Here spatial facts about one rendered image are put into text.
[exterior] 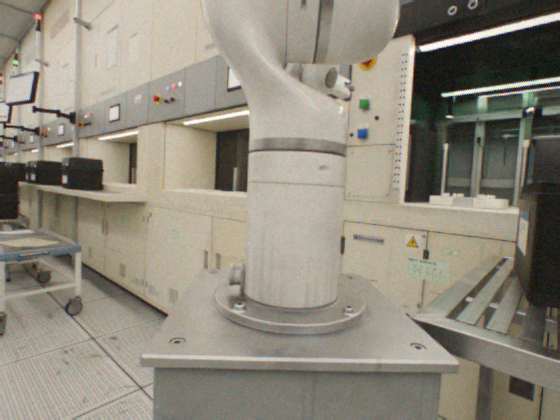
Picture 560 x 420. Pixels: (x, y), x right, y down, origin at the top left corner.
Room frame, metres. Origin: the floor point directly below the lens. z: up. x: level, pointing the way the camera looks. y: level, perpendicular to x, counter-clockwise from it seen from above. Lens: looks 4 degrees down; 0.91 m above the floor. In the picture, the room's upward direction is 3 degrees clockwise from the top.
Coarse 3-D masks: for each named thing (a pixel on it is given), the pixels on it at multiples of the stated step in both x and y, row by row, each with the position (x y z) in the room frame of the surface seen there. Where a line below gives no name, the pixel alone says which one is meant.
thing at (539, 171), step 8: (536, 136) 1.18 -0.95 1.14; (544, 136) 1.16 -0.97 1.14; (552, 136) 1.15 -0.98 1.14; (536, 144) 1.11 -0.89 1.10; (544, 144) 1.09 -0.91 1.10; (552, 144) 1.08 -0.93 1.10; (536, 152) 1.10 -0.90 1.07; (544, 152) 1.09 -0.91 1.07; (552, 152) 1.08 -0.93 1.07; (536, 160) 1.10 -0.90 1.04; (544, 160) 1.09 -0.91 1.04; (552, 160) 1.08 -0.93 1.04; (536, 168) 1.10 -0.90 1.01; (544, 168) 1.09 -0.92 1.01; (552, 168) 1.07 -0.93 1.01; (536, 176) 1.10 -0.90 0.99; (544, 176) 1.09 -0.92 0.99; (552, 176) 1.07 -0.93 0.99
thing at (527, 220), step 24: (528, 192) 0.53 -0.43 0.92; (552, 192) 0.43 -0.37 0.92; (528, 216) 0.50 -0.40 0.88; (552, 216) 0.42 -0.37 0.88; (528, 240) 0.48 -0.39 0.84; (552, 240) 0.42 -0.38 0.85; (528, 264) 0.46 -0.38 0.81; (552, 264) 0.42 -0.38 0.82; (528, 288) 0.44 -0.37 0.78; (552, 288) 0.42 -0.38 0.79
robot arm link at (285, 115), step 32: (224, 0) 0.35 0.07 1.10; (256, 0) 0.34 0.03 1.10; (288, 0) 0.35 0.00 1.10; (320, 0) 0.34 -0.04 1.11; (224, 32) 0.35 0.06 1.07; (256, 32) 0.35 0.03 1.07; (288, 32) 0.36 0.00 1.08; (256, 64) 0.34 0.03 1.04; (256, 96) 0.36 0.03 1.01; (288, 96) 0.34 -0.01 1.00; (320, 96) 0.35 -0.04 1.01; (256, 128) 0.37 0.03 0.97; (288, 128) 0.34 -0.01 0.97; (320, 128) 0.34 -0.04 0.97
